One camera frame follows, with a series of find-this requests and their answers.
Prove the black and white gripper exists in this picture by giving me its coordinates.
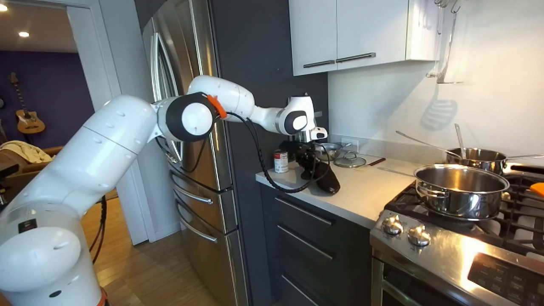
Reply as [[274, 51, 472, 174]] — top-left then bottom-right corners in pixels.
[[296, 128, 328, 165]]

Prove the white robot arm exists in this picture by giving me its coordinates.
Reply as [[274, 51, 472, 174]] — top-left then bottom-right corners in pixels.
[[0, 75, 328, 306]]

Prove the left stove knob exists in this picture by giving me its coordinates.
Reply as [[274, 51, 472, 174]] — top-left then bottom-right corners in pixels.
[[381, 216, 403, 237]]

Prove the stove knob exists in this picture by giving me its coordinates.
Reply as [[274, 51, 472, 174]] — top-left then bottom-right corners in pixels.
[[408, 225, 432, 247], [381, 216, 403, 237]]

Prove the dark lower kitchen cabinet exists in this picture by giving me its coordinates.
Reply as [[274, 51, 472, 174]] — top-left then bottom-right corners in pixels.
[[260, 187, 370, 306]]

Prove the right stove knob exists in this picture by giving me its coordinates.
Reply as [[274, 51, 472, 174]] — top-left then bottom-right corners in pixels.
[[408, 225, 432, 247]]

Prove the stainless steel stove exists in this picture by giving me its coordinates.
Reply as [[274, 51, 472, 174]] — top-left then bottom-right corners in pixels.
[[369, 164, 544, 306]]

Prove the orange utensil on stove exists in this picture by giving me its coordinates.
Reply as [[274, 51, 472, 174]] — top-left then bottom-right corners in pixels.
[[529, 182, 544, 198]]

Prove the small white red bottle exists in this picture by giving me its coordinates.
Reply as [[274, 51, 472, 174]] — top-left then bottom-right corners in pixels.
[[274, 152, 287, 174]]

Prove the glass pot lid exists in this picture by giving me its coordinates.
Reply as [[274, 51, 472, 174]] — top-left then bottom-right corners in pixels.
[[333, 153, 365, 169]]

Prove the hanging white spatula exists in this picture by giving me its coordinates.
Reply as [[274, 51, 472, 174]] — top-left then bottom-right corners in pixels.
[[421, 0, 459, 131]]

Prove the small steel saucepan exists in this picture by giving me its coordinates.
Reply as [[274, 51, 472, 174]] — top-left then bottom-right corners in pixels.
[[445, 148, 515, 174]]

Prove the large steel pan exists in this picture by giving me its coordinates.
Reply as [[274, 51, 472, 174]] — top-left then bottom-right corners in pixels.
[[415, 164, 510, 221]]

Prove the stainless steel refrigerator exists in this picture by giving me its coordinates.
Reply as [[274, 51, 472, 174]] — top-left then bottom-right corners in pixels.
[[143, 0, 248, 306]]

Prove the acoustic guitar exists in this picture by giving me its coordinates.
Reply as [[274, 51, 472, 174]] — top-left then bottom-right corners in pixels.
[[8, 72, 46, 136]]

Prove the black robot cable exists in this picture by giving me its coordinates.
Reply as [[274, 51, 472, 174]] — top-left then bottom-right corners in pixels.
[[224, 111, 319, 196]]

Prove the white upper wall cabinet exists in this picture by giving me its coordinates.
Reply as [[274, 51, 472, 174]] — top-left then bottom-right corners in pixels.
[[289, 0, 440, 77]]

